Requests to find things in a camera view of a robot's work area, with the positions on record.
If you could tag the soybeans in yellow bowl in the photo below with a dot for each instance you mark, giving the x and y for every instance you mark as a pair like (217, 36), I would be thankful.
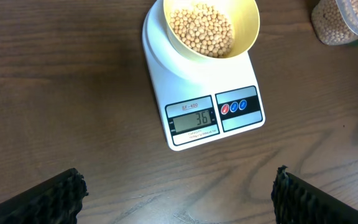
(203, 29)

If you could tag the white digital kitchen scale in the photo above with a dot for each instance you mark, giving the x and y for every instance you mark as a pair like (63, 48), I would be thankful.
(199, 102)

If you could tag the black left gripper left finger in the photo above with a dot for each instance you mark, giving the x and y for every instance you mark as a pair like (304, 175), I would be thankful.
(57, 200)

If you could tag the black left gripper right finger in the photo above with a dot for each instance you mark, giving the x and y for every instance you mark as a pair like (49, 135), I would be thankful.
(297, 202)

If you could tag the yellow plastic bowl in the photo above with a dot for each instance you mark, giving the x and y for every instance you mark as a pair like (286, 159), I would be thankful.
(243, 15)

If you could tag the clear container of soybeans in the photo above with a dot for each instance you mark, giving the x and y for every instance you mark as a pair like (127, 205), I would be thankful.
(335, 22)

